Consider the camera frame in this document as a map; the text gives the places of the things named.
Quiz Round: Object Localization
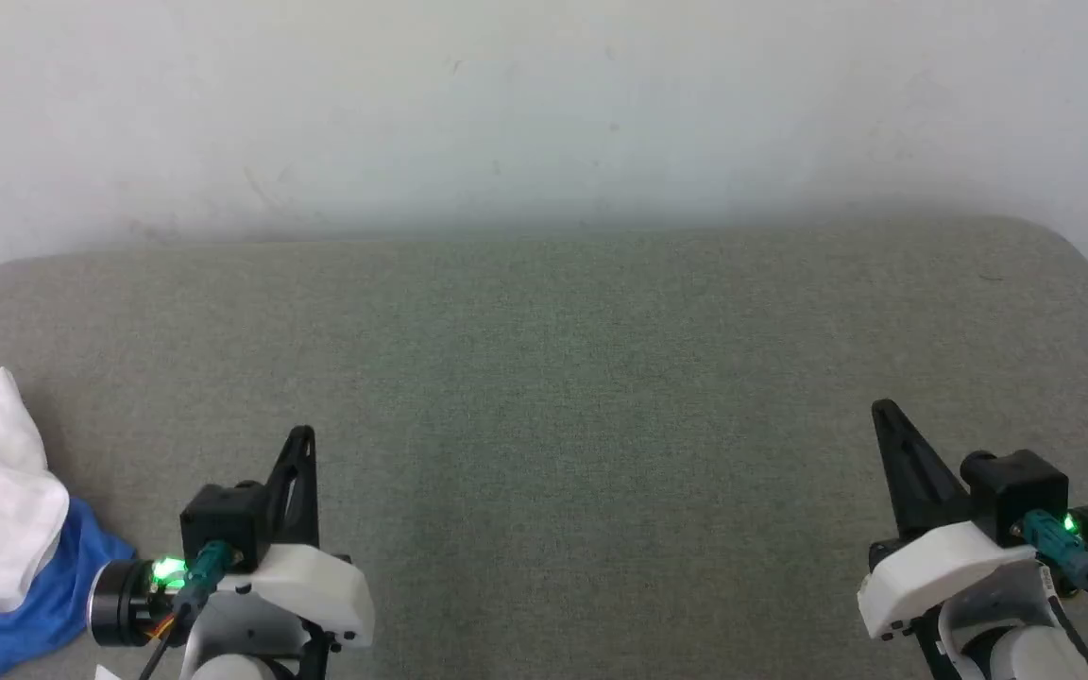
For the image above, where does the grey fabric sofa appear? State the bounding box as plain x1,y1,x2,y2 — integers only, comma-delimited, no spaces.
0,215,1088,680

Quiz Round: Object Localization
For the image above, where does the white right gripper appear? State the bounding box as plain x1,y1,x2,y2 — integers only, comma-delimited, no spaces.
858,399,1053,664

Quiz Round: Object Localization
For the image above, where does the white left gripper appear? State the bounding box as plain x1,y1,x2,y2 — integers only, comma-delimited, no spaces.
187,425,376,680

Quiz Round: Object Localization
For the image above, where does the right black cable green plug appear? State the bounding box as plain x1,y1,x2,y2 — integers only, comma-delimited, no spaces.
1021,510,1088,636

